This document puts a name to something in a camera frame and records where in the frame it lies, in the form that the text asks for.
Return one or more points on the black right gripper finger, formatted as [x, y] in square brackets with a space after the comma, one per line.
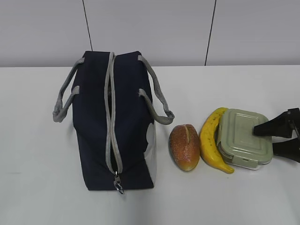
[281, 126]
[289, 149]

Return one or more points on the green lidded lunch box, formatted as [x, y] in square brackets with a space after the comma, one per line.
[236, 142]

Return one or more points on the navy blue lunch bag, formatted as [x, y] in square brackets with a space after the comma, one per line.
[116, 102]

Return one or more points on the brown bread roll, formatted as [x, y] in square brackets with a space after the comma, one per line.
[184, 146]

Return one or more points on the yellow banana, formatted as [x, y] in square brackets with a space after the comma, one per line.
[208, 148]

